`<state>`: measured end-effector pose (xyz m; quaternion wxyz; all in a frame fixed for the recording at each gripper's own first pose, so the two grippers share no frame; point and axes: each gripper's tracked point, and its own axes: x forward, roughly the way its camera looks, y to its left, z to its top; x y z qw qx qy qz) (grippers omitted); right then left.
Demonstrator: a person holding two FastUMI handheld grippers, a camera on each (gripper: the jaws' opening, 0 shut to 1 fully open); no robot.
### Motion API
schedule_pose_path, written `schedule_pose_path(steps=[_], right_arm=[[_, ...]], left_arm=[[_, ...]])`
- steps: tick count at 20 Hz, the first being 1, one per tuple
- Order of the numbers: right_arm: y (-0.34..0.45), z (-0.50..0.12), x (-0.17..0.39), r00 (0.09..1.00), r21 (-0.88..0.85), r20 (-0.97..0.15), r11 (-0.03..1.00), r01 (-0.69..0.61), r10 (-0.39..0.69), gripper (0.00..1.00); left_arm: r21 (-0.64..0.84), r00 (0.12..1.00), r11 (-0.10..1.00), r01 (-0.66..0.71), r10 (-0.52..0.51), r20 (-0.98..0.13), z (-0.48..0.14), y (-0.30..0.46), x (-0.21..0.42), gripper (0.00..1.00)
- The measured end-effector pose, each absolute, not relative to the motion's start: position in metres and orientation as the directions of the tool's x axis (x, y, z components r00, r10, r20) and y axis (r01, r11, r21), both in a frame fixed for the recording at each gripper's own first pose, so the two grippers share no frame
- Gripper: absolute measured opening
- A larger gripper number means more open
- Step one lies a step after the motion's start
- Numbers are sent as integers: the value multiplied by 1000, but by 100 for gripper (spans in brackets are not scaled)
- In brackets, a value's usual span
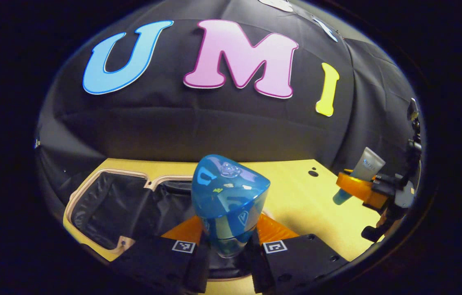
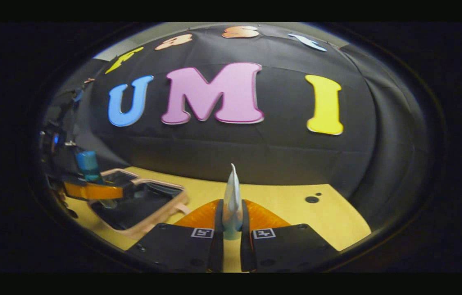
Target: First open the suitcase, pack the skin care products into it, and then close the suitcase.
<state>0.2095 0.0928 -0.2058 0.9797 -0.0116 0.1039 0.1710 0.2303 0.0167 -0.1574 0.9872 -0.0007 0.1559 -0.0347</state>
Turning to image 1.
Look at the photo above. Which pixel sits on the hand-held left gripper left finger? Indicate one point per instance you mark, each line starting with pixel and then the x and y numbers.
pixel 161 262

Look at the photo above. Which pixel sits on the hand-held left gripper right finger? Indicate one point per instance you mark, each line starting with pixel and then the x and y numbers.
pixel 296 262

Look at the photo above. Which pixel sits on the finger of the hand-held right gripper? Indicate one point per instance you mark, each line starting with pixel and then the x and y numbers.
pixel 358 188

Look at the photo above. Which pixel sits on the teal skin care tube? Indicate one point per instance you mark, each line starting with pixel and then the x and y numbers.
pixel 368 166

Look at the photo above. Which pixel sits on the beige pink suitcase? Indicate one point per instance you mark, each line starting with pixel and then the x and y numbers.
pixel 104 209

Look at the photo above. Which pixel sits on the blue skin care bottle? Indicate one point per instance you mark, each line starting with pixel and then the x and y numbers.
pixel 227 196

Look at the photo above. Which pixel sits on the black table grommet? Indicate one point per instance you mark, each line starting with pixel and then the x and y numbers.
pixel 313 173

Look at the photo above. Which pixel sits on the black backdrop cloth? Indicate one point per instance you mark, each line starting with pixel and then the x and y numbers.
pixel 198 131

